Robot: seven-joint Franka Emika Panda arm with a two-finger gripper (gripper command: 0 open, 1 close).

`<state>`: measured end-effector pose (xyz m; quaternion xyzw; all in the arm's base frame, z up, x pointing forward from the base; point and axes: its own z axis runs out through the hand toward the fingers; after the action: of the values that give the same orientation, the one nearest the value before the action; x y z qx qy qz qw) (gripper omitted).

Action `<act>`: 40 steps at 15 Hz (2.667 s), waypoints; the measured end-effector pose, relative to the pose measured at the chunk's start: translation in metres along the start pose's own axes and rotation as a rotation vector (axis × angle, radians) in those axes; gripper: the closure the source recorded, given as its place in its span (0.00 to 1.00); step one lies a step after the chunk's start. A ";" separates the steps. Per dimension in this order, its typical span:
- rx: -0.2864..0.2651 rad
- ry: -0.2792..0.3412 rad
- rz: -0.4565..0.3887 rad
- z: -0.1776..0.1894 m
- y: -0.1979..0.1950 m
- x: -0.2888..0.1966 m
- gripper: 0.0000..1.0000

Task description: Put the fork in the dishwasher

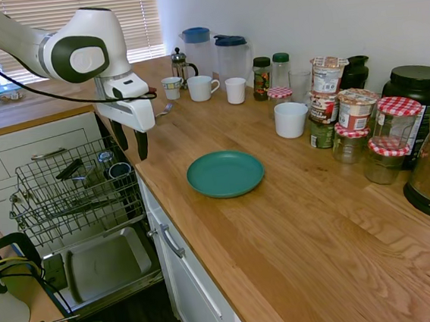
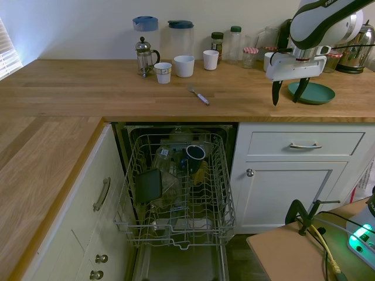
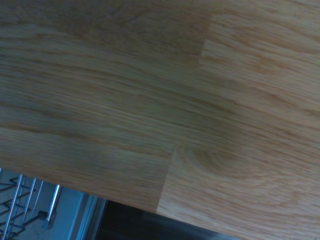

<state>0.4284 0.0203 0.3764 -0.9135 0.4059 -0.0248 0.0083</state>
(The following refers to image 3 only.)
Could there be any grey wire dishwasher rack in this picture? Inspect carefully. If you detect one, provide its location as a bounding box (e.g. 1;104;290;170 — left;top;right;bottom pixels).
0;168;61;240

